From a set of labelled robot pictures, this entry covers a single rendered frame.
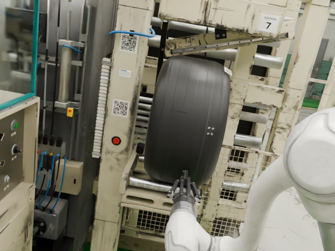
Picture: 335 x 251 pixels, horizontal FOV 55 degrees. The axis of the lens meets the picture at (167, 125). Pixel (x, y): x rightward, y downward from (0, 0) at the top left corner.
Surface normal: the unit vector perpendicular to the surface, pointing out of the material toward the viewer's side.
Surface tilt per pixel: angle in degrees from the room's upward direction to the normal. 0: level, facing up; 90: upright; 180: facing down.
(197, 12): 90
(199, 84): 44
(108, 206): 90
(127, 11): 90
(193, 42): 90
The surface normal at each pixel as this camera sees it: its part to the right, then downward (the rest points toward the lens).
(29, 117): -0.07, 0.29
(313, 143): -0.63, 0.10
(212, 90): 0.07, -0.45
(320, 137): -0.48, -0.50
